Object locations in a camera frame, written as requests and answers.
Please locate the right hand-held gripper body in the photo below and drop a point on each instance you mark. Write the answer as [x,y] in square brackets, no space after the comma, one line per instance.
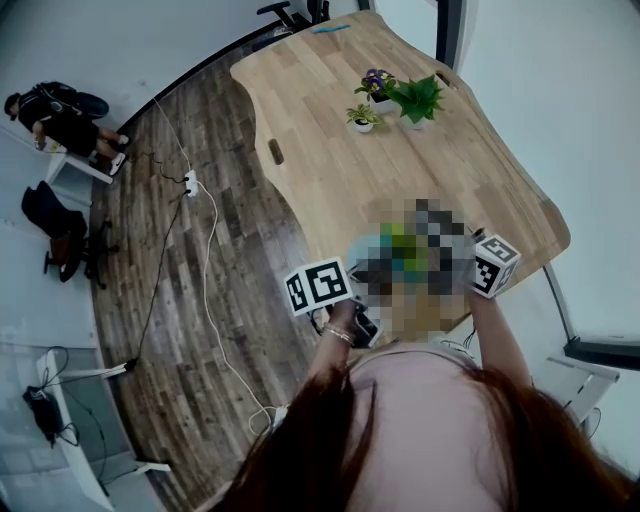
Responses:
[492,270]

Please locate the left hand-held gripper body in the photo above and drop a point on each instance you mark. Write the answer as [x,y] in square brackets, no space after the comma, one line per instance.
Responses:
[320,287]

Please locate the light blue drawstring pouch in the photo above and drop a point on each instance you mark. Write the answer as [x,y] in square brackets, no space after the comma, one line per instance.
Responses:
[357,250]

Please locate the person's right forearm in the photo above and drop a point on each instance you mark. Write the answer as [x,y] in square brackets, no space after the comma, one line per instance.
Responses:
[500,345]

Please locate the person's left forearm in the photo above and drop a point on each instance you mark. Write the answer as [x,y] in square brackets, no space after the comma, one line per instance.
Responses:
[330,355]

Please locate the white power strip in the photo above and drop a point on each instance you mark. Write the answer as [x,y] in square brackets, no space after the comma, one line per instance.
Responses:
[190,183]
[280,417]

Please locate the small variegated potted plant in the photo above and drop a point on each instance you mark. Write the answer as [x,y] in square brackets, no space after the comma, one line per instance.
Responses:
[364,119]

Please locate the person's torso in pink shirt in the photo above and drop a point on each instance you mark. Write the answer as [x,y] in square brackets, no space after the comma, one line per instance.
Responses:
[425,440]

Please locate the green leafy potted plant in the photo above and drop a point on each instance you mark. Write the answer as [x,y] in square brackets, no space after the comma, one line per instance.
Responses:
[417,100]

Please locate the purple flower potted plant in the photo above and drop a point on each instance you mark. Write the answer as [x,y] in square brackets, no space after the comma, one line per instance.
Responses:
[376,85]

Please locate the teal strip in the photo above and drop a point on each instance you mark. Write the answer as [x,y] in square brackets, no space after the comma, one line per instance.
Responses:
[331,29]

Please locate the black office chair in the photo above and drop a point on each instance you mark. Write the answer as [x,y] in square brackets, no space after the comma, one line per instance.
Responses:
[60,225]

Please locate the small white table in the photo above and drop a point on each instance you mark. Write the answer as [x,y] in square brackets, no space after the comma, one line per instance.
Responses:
[75,167]

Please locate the black chair with headrest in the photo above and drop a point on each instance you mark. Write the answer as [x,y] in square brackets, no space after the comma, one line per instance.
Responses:
[275,12]

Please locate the black box on desk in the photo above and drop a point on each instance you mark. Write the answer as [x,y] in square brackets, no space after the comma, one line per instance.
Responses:
[42,415]

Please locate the dark window frame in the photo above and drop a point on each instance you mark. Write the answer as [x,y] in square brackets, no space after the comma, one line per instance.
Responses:
[600,352]
[450,30]

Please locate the white desk frame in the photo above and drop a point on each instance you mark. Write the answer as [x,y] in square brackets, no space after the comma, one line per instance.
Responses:
[585,385]

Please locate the white desk with metal frame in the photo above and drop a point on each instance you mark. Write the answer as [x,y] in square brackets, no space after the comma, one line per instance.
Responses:
[65,440]

